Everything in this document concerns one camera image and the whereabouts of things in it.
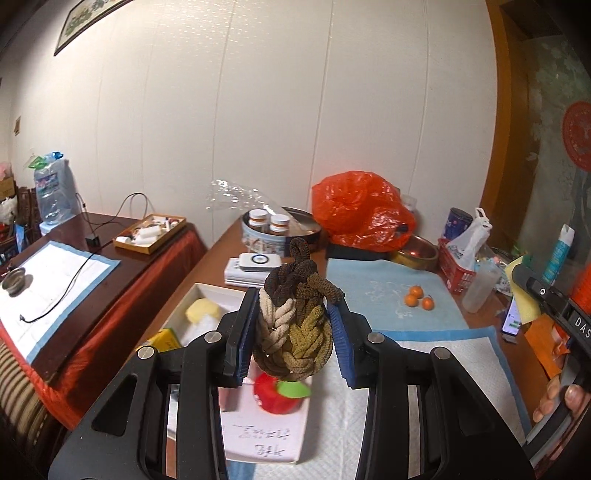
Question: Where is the brown beige braided scrunchie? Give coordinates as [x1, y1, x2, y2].
[253, 238, 344, 382]

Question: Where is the person right hand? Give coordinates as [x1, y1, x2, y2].
[533, 376, 590, 423]

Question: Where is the yellow sponge piece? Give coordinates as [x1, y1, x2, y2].
[184, 297, 222, 324]

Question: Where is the white foam tray box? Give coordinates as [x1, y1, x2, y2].
[138, 281, 325, 465]

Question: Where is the white device box stack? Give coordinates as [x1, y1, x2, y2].
[223, 253, 283, 288]

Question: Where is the mandarin orange left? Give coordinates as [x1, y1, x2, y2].
[405, 294, 419, 308]

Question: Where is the mandarin orange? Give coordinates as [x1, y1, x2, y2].
[409, 285, 424, 299]
[405, 294, 419, 308]
[422, 296, 435, 311]

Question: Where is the blue white absorbent pad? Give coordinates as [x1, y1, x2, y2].
[222, 259, 531, 479]

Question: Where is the mandarin orange back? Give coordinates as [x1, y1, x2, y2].
[409, 285, 424, 299]

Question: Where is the red plush apple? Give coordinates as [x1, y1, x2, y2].
[253, 373, 311, 415]

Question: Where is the mandarin orange right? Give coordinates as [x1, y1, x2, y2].
[422, 296, 435, 311]

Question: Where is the round tin with bottles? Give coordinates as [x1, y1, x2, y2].
[242, 208, 288, 257]

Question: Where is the metal bowl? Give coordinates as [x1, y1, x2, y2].
[389, 235, 439, 272]

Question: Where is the red plastic basket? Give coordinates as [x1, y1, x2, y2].
[438, 238, 476, 295]

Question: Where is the orange plastic bag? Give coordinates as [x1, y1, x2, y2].
[311, 171, 417, 253]

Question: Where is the wooden tray with items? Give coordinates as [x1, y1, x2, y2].
[113, 213, 186, 255]

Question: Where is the clear plastic wrap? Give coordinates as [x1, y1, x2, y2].
[205, 178, 283, 214]

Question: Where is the white plastic bag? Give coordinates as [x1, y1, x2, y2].
[446, 207, 493, 271]

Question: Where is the translucent plastic jug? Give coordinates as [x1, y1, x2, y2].
[462, 260, 502, 313]

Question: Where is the blue can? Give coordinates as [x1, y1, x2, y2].
[442, 207, 474, 241]

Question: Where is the pad on side table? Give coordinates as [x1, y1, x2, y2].
[1, 241, 119, 363]

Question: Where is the large water bottle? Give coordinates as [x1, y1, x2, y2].
[27, 151, 80, 226]

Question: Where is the small metal dish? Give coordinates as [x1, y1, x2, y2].
[1, 267, 26, 296]

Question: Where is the black cable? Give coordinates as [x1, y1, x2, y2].
[18, 191, 150, 324]

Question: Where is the framed wall picture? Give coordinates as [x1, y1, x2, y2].
[54, 0, 131, 55]

